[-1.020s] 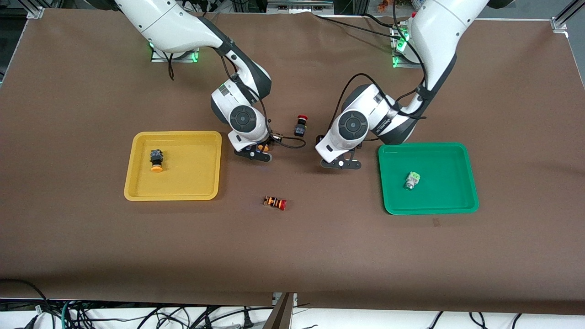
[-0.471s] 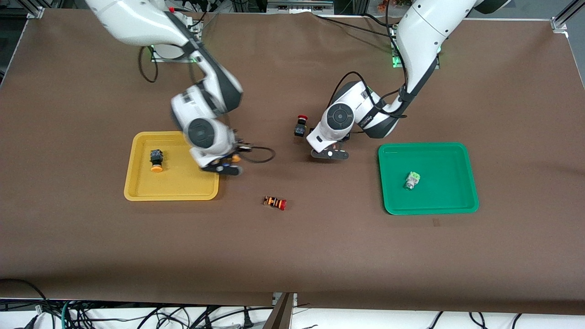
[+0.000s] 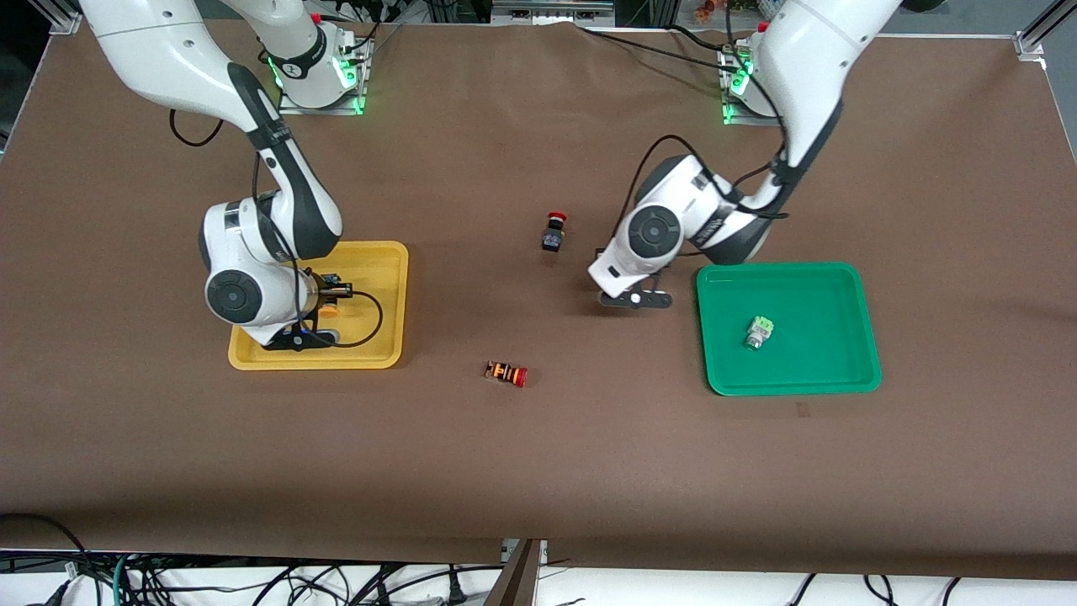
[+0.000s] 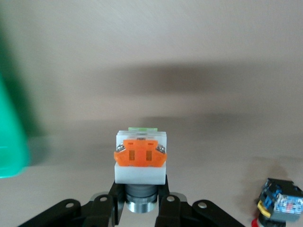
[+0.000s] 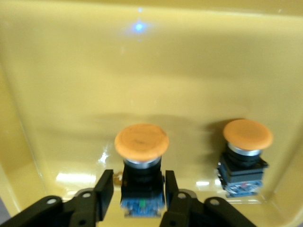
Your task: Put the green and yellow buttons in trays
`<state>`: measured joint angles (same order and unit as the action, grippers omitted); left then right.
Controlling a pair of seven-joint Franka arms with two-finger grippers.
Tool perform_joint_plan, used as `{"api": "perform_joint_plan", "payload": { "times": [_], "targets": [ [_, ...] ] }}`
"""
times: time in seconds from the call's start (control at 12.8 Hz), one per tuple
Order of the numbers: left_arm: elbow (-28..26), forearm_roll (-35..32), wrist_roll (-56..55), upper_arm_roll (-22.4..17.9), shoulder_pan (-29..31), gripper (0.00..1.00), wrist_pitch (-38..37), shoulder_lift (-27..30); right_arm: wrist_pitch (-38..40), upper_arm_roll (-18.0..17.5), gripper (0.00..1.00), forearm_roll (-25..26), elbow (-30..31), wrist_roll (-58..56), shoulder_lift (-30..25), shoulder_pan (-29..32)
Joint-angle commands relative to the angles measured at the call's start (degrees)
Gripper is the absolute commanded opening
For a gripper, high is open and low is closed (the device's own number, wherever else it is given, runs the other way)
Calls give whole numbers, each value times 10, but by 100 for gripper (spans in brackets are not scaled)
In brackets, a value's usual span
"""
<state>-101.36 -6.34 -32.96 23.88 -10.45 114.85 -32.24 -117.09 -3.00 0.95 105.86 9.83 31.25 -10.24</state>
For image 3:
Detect black cable bundle under table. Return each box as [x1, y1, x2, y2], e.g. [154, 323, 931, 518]
[126, 562, 472, 606]

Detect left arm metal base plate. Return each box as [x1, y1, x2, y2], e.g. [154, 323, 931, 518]
[718, 44, 779, 127]

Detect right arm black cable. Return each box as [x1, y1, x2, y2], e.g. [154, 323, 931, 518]
[168, 108, 226, 147]

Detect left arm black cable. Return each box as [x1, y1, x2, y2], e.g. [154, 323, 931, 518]
[617, 133, 793, 247]

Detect brown paper table cover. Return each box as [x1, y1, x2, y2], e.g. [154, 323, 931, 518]
[0, 15, 1077, 582]

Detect yellow plastic tray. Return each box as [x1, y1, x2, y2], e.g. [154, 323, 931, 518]
[227, 241, 411, 371]

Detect black cable on tabletop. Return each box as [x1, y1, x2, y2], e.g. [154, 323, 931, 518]
[581, 24, 743, 70]

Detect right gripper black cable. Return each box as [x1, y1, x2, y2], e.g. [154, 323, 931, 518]
[335, 290, 385, 347]

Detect green plastic tray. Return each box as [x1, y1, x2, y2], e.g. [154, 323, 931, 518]
[695, 262, 883, 397]

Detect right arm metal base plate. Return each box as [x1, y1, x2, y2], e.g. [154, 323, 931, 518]
[276, 34, 374, 117]

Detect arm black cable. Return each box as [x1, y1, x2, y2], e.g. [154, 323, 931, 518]
[617, 133, 793, 247]
[168, 108, 226, 147]

